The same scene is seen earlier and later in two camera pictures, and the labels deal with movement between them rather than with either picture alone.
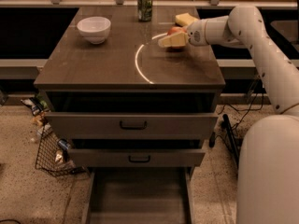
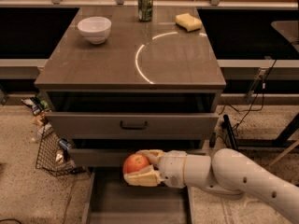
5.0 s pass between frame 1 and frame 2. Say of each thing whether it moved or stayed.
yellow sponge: stayed
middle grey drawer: stayed
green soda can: stayed
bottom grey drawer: stayed
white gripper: moved
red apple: moved
